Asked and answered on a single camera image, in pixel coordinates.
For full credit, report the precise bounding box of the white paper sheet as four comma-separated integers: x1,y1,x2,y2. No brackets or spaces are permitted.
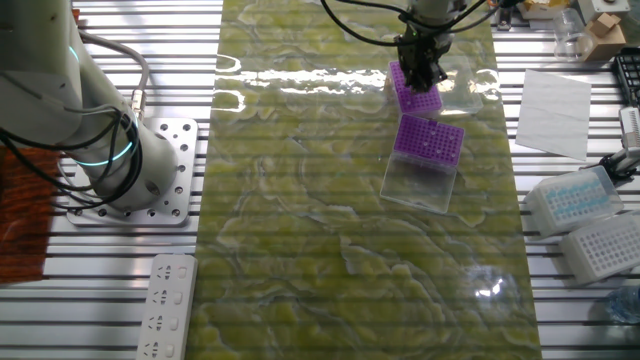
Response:
514,68,594,162

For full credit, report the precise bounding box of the white rack pipette tip box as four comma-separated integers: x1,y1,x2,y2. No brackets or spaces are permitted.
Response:
558,209,640,287

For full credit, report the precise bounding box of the white power strip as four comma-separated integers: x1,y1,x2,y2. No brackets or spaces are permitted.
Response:
134,253,200,360

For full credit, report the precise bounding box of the pale yellow box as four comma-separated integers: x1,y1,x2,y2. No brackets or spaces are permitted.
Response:
517,0,571,21

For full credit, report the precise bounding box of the small silver camera black mount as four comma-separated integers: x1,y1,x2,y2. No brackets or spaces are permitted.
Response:
597,105,640,180

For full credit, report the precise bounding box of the clear water bottle blue cap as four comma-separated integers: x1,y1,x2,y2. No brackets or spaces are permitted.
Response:
603,283,640,326

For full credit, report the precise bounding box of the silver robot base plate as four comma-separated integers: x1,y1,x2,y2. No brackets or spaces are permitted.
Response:
64,117,200,227

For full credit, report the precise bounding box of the purple rack pipette tip box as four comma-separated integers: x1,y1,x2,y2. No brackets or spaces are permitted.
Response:
379,113,466,215
387,54,485,119

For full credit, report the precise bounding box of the reddish brown wooden board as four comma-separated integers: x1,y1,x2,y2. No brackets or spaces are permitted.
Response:
0,143,62,285

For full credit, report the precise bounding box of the blue tips pipette box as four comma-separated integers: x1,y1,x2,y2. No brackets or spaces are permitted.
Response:
522,164,625,240

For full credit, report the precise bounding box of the clear glass beaker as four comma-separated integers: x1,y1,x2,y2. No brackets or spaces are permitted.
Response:
551,7,595,62

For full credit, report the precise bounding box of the dark metal clamp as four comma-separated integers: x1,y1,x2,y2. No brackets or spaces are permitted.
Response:
492,3,515,32

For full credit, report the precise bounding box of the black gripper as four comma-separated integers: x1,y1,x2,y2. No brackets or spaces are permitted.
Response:
398,30,450,95

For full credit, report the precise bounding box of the white box with knob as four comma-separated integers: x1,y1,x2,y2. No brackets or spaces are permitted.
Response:
577,0,632,24

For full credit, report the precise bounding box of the green marble pattern mat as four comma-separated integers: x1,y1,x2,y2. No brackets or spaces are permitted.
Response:
185,0,544,360

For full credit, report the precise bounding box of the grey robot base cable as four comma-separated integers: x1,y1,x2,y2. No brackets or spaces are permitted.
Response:
79,30,151,124

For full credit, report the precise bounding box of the black keyboard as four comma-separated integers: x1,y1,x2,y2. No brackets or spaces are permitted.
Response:
612,47,640,107

